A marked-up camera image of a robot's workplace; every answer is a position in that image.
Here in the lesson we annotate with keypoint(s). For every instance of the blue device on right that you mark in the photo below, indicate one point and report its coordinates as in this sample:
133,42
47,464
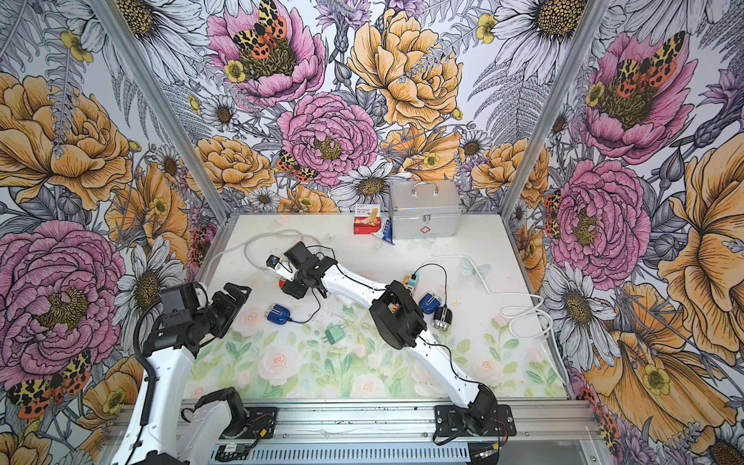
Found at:
430,303

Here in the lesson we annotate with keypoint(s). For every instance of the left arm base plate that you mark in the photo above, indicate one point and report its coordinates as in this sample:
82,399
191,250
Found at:
260,422

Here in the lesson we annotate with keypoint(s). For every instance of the red white bandage box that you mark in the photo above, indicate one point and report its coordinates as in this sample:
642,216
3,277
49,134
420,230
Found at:
367,219

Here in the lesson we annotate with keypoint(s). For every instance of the blue device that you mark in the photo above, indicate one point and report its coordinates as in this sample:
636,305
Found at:
278,315
430,303

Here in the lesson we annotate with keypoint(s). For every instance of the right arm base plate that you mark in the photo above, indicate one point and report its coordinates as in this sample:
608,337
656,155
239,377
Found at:
454,421

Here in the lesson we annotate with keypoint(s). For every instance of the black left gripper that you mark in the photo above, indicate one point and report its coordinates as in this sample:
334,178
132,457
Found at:
231,308

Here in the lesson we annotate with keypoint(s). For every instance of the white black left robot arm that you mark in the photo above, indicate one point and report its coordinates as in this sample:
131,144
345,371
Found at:
167,357

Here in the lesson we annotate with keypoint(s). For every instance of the blue white tissue pack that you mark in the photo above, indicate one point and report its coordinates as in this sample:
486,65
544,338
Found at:
385,232

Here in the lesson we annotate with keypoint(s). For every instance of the teal USB charger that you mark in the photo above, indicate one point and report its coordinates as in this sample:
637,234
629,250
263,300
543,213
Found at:
411,282

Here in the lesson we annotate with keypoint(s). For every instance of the silver first aid case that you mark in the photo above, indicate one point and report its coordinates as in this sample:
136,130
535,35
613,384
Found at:
425,209

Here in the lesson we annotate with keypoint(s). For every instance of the white power strip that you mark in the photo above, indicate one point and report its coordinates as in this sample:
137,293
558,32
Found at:
275,264

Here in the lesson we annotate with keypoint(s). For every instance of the green plug adapter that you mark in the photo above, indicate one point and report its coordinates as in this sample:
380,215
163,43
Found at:
333,334

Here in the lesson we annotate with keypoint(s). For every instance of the blue device on left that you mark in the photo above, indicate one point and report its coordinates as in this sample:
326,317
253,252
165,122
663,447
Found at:
278,315

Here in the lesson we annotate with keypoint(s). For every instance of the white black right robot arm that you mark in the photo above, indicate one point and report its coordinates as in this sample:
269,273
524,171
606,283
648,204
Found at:
397,318

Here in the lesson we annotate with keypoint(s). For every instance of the aluminium front rail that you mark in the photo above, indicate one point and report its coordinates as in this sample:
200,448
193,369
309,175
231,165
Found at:
407,421

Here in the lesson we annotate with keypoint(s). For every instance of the black silver shaver head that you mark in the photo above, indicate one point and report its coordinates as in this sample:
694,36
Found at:
442,318

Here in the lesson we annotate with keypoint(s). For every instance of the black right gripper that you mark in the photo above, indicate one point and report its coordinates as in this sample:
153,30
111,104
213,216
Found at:
294,292

